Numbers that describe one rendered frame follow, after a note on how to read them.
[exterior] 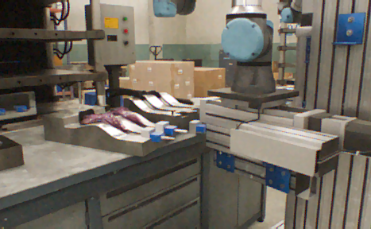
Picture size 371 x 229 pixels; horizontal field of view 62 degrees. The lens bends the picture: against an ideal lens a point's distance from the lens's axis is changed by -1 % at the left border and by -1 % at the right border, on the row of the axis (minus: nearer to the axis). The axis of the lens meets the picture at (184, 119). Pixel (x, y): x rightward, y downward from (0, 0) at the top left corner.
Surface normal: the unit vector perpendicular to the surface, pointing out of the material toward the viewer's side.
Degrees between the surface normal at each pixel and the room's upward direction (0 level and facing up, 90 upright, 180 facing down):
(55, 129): 90
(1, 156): 90
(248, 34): 98
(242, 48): 98
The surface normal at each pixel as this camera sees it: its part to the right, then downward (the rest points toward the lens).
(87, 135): -0.44, 0.21
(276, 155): -0.76, 0.15
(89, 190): 0.73, 0.15
